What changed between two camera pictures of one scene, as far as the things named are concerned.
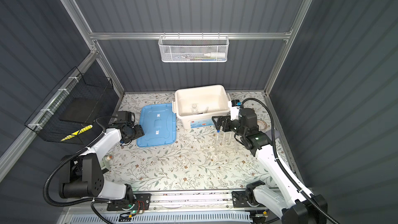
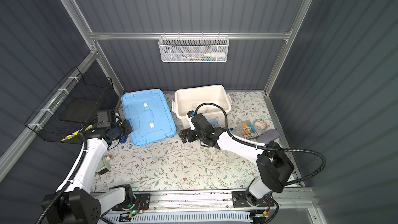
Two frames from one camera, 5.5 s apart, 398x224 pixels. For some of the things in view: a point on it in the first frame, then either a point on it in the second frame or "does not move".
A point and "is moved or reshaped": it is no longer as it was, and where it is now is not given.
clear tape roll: [261, 124] does not move
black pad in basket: [82, 110] does not move
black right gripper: [226, 120] to [183, 136]
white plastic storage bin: [196, 106] does not move
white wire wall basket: [193, 49] does not move
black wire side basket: [69, 114] does not move
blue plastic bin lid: [159, 123] is moved or reshaped
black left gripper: [139, 132] to [127, 128]
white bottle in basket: [216, 55] does not move
